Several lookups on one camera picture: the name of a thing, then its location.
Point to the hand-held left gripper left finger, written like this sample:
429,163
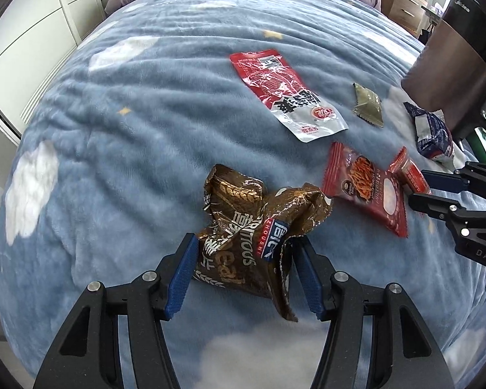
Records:
182,275

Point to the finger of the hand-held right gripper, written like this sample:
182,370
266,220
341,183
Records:
441,180
429,204

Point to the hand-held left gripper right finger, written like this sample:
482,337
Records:
310,279

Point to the small red snack packet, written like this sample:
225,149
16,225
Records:
411,174

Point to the brown snack bag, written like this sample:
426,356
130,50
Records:
243,227

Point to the small olive snack packet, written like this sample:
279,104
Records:
368,105

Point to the red and white snack packet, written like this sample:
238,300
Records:
283,89

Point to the blue and white snack packet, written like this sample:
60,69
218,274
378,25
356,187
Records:
431,133

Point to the red noodle snack packet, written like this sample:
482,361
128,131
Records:
364,186

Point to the blue cloud printed blanket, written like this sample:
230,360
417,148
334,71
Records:
145,129

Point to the wooden nightstand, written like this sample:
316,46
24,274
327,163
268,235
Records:
405,4

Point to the white wardrobe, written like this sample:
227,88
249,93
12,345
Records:
24,28

